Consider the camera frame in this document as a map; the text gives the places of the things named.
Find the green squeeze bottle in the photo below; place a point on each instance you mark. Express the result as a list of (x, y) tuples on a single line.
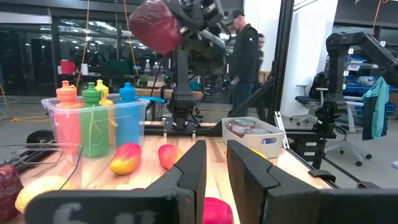
[(93, 124)]

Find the orange yellow mango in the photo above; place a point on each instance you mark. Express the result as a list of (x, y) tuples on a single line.
[(259, 153)]

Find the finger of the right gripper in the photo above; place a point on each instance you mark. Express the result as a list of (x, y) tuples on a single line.
[(175, 6), (185, 40)]

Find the dark red wrinkled fruit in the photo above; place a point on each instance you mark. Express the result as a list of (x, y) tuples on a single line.
[(155, 26), (11, 193)]

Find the grey plastic bin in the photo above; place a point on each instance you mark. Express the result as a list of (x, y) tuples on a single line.
[(248, 149)]

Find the yellow squeeze bottle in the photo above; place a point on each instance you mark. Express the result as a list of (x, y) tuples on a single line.
[(102, 90)]

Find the green apple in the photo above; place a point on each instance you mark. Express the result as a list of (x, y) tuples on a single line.
[(37, 193)]

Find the clear shallow plastic bin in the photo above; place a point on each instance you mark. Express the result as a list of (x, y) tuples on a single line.
[(74, 165)]

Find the clear water bottle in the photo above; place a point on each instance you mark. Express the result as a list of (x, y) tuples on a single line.
[(147, 70), (155, 71)]

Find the red box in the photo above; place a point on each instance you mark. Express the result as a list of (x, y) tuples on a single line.
[(67, 68)]

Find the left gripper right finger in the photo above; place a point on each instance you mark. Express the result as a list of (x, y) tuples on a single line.
[(248, 180)]

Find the black backpack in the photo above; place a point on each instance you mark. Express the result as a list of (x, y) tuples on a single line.
[(318, 84)]

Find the clear tall plastic bin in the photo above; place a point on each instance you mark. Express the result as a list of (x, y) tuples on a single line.
[(48, 109)]

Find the red apple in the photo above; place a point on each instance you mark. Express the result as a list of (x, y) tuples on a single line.
[(217, 211)]

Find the orange squeeze bottle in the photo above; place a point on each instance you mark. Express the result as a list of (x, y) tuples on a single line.
[(66, 124)]

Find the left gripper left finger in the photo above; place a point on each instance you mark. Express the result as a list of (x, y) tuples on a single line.
[(192, 174)]

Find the blue storage bin shelf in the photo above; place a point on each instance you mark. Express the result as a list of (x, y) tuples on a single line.
[(354, 88)]

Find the teal jacket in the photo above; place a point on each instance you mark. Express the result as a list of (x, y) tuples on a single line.
[(377, 109)]

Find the red yellow mango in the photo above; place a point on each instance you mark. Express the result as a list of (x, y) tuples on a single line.
[(168, 155), (126, 158)]

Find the blue squeeze bottle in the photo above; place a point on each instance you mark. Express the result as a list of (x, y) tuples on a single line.
[(127, 124)]

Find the black neighbouring robot arm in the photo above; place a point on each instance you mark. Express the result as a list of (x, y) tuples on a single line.
[(335, 77)]

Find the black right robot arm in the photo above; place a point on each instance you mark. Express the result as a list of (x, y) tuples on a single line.
[(182, 93)]

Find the person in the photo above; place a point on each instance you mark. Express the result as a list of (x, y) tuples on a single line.
[(261, 49), (245, 53)]

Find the office chair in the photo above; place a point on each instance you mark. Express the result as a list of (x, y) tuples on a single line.
[(306, 99), (344, 146)]

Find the white sign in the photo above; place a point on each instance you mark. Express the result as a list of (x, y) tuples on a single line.
[(84, 69)]

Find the small potted plant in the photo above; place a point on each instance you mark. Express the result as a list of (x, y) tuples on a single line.
[(143, 80)]

